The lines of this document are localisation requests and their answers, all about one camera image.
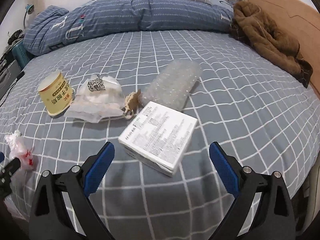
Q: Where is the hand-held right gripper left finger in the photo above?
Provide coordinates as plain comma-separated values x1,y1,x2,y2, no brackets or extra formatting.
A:
28,141,115,240

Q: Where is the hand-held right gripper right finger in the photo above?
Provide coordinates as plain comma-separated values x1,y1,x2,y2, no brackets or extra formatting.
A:
209,142,297,240

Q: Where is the clear plastic bag red print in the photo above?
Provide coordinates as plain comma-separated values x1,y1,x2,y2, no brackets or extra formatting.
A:
5,130,34,172

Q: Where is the white paper bag with string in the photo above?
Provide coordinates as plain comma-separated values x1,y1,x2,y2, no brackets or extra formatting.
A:
64,74,143,123

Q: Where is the white printed box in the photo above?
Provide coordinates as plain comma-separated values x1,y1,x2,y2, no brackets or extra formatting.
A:
118,101,198,178

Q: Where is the yellow paper cup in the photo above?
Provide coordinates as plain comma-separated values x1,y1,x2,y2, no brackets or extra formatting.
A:
37,70,75,117

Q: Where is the clear bubble wrap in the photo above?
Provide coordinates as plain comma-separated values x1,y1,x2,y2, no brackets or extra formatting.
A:
141,60,202,112

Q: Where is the grey checked bed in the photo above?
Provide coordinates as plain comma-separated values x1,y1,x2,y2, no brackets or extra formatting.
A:
0,30,320,230

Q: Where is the grey hard suitcase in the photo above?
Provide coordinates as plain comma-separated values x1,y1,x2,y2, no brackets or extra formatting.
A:
0,59,24,100

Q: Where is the teal plastic crate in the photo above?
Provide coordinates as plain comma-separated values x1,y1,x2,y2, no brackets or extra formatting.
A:
11,41,34,68

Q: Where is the black desk clutter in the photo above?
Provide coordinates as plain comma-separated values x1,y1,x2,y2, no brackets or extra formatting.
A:
7,30,24,45

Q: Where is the brown fleece coat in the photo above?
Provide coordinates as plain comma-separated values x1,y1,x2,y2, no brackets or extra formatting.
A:
230,1,313,88

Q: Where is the blue desk lamp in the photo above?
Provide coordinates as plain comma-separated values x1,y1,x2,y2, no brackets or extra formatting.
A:
24,4,35,29

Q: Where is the blue striped quilt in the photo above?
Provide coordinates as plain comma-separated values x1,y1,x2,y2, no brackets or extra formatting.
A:
23,0,235,57

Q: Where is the black charger with cable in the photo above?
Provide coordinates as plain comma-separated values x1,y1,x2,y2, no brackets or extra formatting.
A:
0,71,25,107

